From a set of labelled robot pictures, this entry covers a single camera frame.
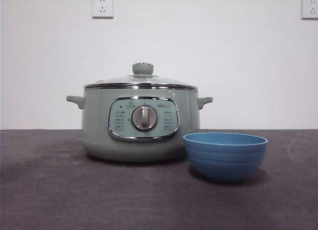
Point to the glass lid with green knob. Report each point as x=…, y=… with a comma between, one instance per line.
x=142, y=69

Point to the pale green electric steamer pot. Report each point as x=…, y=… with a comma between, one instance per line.
x=99, y=120

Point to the blue ribbed bowl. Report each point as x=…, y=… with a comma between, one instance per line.
x=224, y=160

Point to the white wall socket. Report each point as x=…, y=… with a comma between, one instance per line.
x=103, y=7
x=310, y=8

